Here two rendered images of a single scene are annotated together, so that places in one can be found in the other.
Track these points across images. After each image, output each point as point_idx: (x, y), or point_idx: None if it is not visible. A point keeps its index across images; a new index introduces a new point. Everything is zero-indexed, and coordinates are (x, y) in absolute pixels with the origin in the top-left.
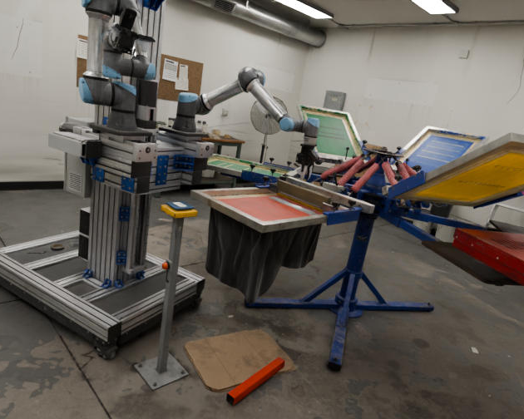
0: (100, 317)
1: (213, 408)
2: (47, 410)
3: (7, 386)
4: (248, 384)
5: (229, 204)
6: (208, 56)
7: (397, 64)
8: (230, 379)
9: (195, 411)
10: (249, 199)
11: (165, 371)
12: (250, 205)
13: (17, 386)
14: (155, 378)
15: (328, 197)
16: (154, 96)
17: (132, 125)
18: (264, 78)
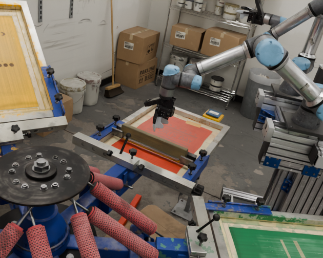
0: (234, 191)
1: (145, 197)
2: (211, 181)
3: (237, 185)
4: (132, 202)
5: (197, 129)
6: None
7: None
8: (144, 213)
9: (152, 194)
10: (195, 144)
11: (184, 209)
12: (184, 132)
13: (234, 186)
14: (185, 203)
15: (125, 123)
16: (315, 80)
17: (280, 86)
18: (256, 46)
